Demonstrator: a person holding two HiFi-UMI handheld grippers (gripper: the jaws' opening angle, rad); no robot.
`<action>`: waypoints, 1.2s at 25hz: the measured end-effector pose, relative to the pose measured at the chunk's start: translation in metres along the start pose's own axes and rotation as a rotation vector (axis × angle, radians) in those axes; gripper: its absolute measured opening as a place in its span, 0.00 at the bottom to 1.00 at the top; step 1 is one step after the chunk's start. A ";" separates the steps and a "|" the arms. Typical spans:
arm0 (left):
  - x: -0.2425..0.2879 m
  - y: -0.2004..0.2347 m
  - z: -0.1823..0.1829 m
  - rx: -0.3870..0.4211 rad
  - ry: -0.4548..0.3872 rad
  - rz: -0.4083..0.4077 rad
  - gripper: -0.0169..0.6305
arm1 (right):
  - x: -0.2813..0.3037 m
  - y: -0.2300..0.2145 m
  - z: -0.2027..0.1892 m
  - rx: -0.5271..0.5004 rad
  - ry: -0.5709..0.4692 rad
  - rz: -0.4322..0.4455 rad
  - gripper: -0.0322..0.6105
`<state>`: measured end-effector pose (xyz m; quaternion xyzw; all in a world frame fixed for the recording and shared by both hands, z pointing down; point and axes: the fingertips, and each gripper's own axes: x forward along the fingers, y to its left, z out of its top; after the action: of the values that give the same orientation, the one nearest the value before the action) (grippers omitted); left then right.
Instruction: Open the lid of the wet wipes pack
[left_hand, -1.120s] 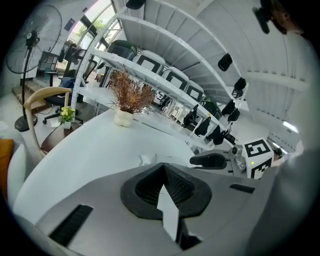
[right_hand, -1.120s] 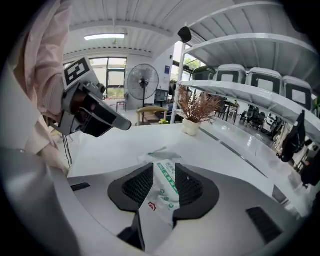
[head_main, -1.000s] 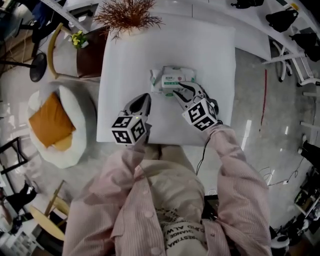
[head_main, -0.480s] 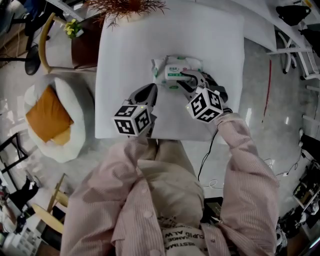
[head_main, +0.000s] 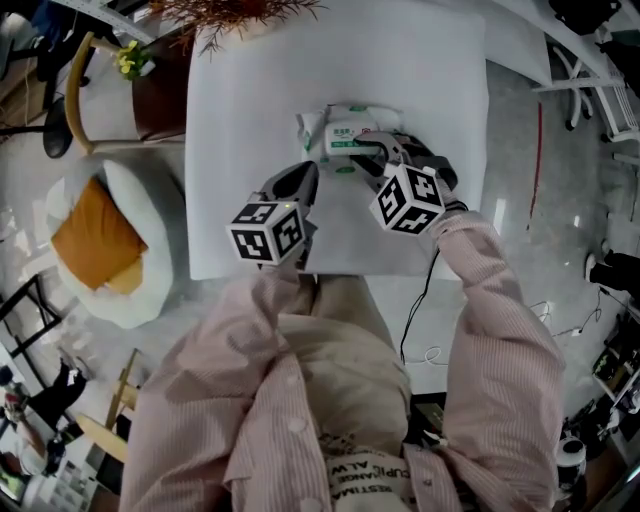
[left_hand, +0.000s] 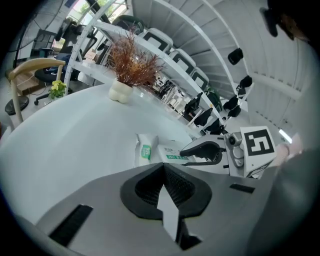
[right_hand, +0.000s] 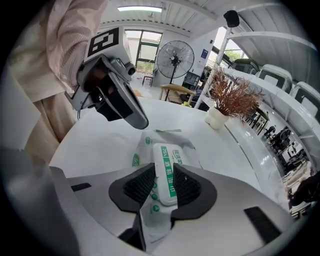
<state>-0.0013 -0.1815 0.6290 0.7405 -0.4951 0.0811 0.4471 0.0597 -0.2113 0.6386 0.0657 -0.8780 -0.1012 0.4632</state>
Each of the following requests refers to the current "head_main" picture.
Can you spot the dried reddish potted plant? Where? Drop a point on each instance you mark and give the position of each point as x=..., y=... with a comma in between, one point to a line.
x=225, y=12

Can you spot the white wet wipe pack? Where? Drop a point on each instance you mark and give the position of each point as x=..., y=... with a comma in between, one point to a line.
x=312, y=130

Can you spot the black metal frame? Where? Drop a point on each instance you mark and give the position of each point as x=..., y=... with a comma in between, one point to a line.
x=20, y=345

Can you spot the white round armchair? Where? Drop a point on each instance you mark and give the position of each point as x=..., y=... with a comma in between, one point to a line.
x=145, y=210

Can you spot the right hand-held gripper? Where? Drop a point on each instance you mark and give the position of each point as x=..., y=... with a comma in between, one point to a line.
x=407, y=200

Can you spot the black floor fan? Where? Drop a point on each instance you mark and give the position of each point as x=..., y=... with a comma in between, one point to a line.
x=56, y=135

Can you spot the red floor tape line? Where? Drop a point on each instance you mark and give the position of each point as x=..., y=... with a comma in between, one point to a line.
x=538, y=150

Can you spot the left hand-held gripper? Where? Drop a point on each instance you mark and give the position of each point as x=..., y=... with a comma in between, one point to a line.
x=270, y=235

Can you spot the person's left forearm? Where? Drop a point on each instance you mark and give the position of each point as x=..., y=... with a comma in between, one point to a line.
x=255, y=305

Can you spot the yellow cushion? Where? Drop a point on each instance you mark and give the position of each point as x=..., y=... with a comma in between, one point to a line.
x=127, y=277

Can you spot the person's right forearm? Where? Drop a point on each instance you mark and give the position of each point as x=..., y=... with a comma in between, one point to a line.
x=475, y=255

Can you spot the white square table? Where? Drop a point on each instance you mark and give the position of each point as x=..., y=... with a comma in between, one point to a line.
x=240, y=125

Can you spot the orange cushion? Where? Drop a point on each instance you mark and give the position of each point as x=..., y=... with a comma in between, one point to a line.
x=95, y=235

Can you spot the person's body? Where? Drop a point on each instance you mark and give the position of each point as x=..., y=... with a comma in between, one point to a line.
x=340, y=390

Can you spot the black waist battery box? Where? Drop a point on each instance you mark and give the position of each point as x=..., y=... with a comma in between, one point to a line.
x=427, y=415

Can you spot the brown wooden chair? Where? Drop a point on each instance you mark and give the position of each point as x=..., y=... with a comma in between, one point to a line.
x=160, y=105

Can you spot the yellow flowers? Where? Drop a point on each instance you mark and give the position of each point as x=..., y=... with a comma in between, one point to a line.
x=131, y=60

